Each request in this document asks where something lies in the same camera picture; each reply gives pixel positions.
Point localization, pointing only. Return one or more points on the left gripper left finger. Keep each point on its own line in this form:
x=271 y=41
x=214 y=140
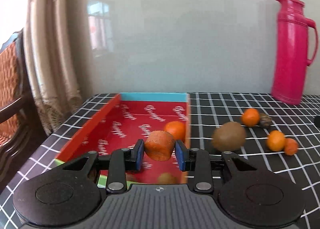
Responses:
x=124 y=160

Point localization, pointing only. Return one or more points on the orange tangerine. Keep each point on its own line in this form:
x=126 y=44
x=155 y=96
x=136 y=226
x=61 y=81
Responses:
x=250 y=117
x=176 y=129

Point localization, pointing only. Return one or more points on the pink thermos jug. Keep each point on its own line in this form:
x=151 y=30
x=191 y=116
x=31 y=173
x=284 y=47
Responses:
x=292 y=51

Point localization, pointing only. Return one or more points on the brown kiwi fruit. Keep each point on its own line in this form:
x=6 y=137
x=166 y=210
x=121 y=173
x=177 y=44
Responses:
x=230 y=136

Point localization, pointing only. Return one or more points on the colourful cardboard box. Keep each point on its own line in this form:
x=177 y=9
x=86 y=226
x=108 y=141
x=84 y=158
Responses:
x=123 y=120

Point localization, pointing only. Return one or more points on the yellow-orange tangerine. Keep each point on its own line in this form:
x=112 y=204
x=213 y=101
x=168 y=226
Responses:
x=276 y=141

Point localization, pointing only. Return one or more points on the large carrot piece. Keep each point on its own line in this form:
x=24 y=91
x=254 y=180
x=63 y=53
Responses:
x=159 y=145

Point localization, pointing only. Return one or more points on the small carrot piece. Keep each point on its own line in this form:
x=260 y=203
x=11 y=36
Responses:
x=291 y=147

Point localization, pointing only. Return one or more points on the wooden rattan bench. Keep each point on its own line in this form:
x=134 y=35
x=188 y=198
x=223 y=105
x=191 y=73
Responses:
x=21 y=129

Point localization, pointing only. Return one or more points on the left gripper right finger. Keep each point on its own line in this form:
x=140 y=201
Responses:
x=198 y=161

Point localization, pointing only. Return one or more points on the beige lace curtain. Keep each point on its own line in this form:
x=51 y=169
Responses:
x=49 y=62

